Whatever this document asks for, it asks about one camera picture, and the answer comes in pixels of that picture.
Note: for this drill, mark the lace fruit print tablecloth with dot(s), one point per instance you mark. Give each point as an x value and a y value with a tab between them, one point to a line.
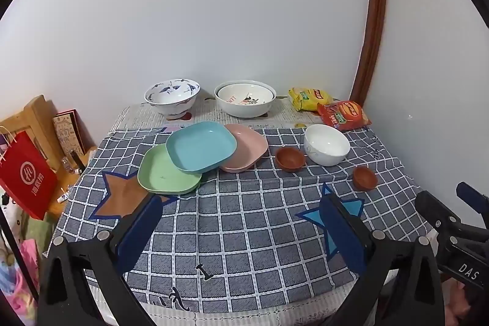
206	118

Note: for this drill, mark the white bowl with orange print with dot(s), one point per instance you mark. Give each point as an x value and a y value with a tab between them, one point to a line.
244	95

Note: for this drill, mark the grey checked cloth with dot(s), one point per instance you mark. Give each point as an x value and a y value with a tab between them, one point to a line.
244	219

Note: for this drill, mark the blue patterned white bowl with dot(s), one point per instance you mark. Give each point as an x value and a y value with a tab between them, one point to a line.
172	102

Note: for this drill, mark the yellow chip bag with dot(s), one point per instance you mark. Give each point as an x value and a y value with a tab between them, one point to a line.
307	98

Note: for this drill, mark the brown wooden door frame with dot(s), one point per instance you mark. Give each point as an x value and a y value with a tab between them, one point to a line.
376	24

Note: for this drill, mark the wooden chair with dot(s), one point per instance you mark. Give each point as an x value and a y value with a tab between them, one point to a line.
38	116

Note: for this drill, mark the blue square plate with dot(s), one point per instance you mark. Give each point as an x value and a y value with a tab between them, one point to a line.
202	146

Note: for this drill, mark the large white swirl bowl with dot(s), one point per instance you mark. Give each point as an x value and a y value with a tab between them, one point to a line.
244	111

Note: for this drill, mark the red chip bag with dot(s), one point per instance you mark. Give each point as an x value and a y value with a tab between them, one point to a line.
344	116

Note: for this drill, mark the small brown bowl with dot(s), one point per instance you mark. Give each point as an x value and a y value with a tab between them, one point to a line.
365	179
290	160

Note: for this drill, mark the colourful printed cloth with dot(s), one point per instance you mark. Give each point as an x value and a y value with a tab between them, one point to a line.
26	261

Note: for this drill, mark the green square plate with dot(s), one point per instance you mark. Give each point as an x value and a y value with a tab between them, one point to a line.
160	173

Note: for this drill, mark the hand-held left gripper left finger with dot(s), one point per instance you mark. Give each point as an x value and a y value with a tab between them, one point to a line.
139	230

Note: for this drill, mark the red paper bag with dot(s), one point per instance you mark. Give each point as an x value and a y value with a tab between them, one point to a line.
26	177

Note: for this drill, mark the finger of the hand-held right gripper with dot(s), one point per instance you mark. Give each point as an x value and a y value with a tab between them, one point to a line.
473	198
435	209

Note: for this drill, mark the plain white bowl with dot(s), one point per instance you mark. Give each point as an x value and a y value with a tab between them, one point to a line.
328	142

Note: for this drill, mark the pink square plate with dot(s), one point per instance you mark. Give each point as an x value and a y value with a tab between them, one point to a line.
250	148

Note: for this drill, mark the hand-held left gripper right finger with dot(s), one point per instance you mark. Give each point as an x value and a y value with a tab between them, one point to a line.
344	234

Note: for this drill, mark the brown patterned box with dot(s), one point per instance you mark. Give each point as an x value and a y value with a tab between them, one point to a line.
68	131

